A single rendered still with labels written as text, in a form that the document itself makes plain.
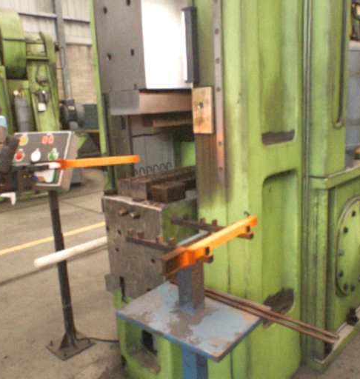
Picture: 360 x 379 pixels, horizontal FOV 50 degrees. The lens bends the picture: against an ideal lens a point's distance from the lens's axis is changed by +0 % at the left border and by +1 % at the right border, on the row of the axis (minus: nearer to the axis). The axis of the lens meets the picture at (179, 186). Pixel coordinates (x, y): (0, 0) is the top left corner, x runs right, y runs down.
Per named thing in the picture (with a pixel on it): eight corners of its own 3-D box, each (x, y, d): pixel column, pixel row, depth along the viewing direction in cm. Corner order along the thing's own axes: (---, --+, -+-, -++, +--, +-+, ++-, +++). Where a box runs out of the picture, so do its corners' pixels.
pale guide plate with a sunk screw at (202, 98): (210, 133, 146) (209, 86, 143) (192, 133, 152) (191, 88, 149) (214, 132, 148) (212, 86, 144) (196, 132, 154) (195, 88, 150)
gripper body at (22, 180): (27, 188, 123) (-13, 194, 114) (24, 161, 122) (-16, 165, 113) (38, 190, 118) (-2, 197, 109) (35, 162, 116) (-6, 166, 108)
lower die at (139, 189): (147, 200, 161) (145, 180, 160) (117, 195, 175) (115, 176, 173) (210, 183, 190) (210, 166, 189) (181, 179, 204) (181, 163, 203)
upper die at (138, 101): (140, 114, 154) (138, 89, 152) (110, 115, 168) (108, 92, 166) (208, 109, 183) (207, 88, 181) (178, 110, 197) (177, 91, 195)
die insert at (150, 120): (153, 127, 165) (152, 112, 164) (142, 127, 170) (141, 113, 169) (200, 122, 186) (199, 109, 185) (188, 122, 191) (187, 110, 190)
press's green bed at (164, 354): (172, 414, 166) (167, 314, 157) (120, 376, 192) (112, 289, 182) (247, 352, 205) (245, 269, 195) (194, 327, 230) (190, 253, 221)
